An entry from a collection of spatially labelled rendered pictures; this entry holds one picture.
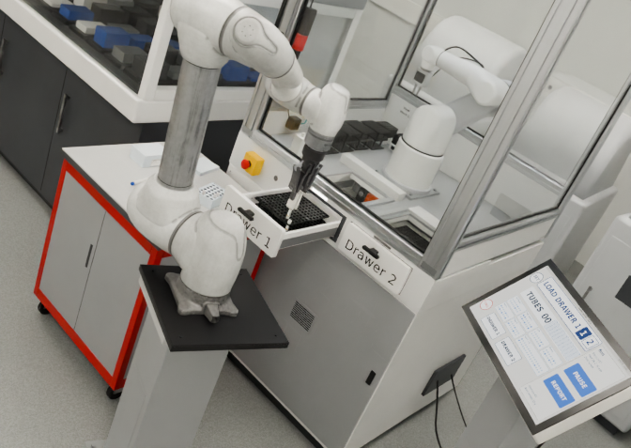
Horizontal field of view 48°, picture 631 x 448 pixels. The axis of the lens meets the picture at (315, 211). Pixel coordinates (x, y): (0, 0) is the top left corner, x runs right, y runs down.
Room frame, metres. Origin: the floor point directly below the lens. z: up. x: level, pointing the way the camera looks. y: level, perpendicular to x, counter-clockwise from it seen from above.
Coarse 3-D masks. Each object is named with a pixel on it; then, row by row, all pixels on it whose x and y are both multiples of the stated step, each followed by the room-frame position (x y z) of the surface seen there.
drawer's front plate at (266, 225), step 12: (228, 192) 2.15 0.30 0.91; (228, 204) 2.14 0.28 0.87; (240, 204) 2.11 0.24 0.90; (252, 204) 2.10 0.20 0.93; (264, 216) 2.05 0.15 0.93; (264, 228) 2.04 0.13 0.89; (276, 228) 2.02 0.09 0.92; (252, 240) 2.06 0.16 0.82; (264, 240) 2.03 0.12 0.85; (276, 240) 2.01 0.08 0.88; (276, 252) 2.01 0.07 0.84
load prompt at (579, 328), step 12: (540, 288) 1.91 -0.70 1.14; (552, 288) 1.89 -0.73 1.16; (552, 300) 1.85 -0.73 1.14; (564, 300) 1.84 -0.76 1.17; (564, 312) 1.80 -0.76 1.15; (576, 312) 1.78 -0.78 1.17; (576, 324) 1.74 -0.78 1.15; (588, 324) 1.73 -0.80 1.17; (576, 336) 1.70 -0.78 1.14; (588, 336) 1.69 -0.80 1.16; (588, 348) 1.66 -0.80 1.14
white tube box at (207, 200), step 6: (204, 186) 2.33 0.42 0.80; (210, 186) 2.37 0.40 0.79; (216, 186) 2.38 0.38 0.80; (210, 192) 2.32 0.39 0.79; (216, 192) 2.34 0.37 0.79; (222, 192) 2.35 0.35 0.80; (204, 198) 2.26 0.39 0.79; (210, 198) 2.28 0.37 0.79; (216, 198) 2.29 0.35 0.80; (222, 198) 2.32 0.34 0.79; (204, 204) 2.26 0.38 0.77; (210, 204) 2.25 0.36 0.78; (216, 204) 2.29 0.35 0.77
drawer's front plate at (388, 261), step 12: (348, 228) 2.25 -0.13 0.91; (360, 228) 2.25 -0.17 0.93; (360, 240) 2.22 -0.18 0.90; (372, 240) 2.20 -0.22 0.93; (348, 252) 2.23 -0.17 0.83; (384, 252) 2.16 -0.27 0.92; (360, 264) 2.20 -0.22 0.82; (372, 264) 2.18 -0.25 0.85; (384, 264) 2.15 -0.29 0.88; (396, 264) 2.13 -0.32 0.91; (384, 276) 2.14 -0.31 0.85; (396, 276) 2.12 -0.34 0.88; (396, 288) 2.11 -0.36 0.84
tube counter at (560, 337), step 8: (544, 320) 1.79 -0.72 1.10; (552, 320) 1.78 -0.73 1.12; (544, 328) 1.76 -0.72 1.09; (552, 328) 1.76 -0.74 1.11; (560, 328) 1.75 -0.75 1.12; (552, 336) 1.73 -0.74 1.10; (560, 336) 1.72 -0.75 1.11; (568, 336) 1.71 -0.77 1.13; (560, 344) 1.70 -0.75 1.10; (568, 344) 1.69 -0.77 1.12; (568, 352) 1.66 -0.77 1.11; (576, 352) 1.66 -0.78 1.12; (568, 360) 1.64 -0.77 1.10
